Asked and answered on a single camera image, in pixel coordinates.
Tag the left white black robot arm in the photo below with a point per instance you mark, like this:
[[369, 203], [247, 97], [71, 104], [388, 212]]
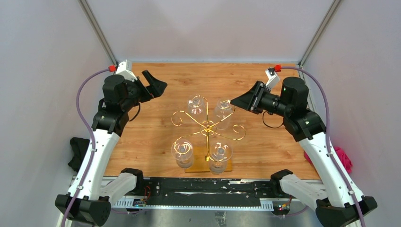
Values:
[[97, 156]]

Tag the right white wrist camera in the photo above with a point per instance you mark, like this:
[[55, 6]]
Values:
[[273, 78]]

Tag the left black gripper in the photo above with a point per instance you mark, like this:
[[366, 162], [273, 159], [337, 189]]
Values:
[[155, 88]]

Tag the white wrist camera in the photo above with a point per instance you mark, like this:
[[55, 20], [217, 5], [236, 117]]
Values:
[[124, 69], [273, 78]]

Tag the wine glass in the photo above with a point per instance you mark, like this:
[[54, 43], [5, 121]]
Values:
[[182, 151], [219, 157], [222, 113], [196, 105]]

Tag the wooden rack base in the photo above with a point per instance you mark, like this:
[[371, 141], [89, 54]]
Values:
[[200, 165]]

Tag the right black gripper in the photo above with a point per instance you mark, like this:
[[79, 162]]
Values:
[[250, 100]]

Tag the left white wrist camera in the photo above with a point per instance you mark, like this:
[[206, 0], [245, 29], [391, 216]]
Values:
[[124, 69]]

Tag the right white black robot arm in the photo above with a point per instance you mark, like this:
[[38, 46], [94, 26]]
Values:
[[329, 163]]

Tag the gold wire glass rack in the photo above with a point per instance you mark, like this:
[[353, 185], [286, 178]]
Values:
[[207, 127]]

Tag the pink cloth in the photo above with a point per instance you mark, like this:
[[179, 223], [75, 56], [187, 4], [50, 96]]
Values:
[[345, 160]]

